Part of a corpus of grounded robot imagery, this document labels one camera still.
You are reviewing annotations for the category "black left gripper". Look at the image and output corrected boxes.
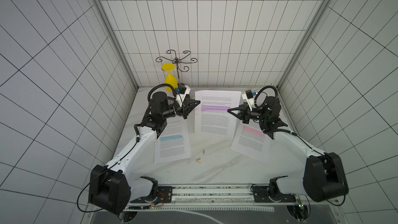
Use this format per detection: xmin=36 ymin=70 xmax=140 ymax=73
xmin=162 ymin=97 xmax=201 ymax=119

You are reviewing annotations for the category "purple highlighted paper document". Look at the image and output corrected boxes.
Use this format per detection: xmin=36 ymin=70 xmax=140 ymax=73
xmin=195 ymin=90 xmax=241 ymax=140

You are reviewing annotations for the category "pink highlighted paper document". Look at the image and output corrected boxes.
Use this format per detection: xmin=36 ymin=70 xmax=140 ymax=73
xmin=231 ymin=122 xmax=276 ymax=164

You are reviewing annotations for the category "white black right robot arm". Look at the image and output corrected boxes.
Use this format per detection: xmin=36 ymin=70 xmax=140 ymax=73
xmin=228 ymin=86 xmax=349 ymax=202

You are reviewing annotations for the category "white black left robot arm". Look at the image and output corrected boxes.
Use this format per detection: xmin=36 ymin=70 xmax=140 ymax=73
xmin=86 ymin=84 xmax=200 ymax=215

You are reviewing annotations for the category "yellow plastic wine glass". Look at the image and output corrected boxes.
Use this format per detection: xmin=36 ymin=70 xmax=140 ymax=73
xmin=162 ymin=63 xmax=178 ymax=89

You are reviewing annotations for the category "blue highlighted paper document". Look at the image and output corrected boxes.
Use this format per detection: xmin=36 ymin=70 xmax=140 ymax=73
xmin=154 ymin=117 xmax=191 ymax=164

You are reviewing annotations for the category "dark metal glass rack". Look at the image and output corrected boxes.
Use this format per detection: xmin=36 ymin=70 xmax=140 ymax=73
xmin=155 ymin=49 xmax=198 ymax=85

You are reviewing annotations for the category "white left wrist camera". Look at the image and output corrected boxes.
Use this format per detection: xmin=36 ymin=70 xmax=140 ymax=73
xmin=176 ymin=84 xmax=191 ymax=106

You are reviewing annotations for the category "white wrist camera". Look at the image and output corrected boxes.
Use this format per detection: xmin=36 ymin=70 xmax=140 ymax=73
xmin=242 ymin=90 xmax=257 ymax=110
xmin=176 ymin=84 xmax=191 ymax=106

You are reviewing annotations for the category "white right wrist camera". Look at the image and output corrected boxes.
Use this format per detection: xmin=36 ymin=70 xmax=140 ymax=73
xmin=242 ymin=90 xmax=257 ymax=110

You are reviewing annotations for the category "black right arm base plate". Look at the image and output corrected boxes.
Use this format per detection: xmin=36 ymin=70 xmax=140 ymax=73
xmin=250 ymin=184 xmax=296 ymax=203

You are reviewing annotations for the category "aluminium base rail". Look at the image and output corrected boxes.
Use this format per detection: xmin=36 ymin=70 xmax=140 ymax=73
xmin=87 ymin=183 xmax=340 ymax=207

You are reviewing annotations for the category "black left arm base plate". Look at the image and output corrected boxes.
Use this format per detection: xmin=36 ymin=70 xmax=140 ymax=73
xmin=130 ymin=186 xmax=173 ymax=204

